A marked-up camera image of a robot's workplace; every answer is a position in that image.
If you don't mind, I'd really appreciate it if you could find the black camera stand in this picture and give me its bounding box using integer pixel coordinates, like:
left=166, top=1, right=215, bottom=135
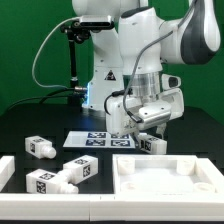
left=60, top=22, right=90, bottom=107

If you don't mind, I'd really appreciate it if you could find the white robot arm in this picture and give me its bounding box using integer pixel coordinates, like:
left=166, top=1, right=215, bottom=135
left=72, top=0, right=221, bottom=136

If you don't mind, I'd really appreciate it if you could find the grey camera on stand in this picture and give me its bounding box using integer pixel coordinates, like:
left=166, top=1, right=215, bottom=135
left=79, top=15, right=114, bottom=30

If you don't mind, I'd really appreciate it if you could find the white left fence block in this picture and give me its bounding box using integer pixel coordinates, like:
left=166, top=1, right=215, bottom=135
left=0, top=156, right=15, bottom=192

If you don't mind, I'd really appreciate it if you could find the white front fence bar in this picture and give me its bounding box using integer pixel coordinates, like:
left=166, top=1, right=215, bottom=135
left=0, top=194, right=224, bottom=221

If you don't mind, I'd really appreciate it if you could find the black cable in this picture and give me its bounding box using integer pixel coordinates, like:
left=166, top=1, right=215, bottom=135
left=7, top=87, right=88, bottom=111

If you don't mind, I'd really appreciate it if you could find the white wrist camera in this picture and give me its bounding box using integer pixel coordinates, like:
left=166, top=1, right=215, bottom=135
left=161, top=74, right=181, bottom=90

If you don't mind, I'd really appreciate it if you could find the white sheet with tags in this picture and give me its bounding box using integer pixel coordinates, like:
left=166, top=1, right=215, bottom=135
left=64, top=131, right=135, bottom=148

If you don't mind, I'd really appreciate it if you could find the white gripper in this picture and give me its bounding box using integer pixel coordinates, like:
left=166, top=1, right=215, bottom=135
left=106, top=88, right=184, bottom=147

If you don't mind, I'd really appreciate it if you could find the grey camera cable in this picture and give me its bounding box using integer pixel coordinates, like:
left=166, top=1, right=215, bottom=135
left=31, top=17, right=81, bottom=90

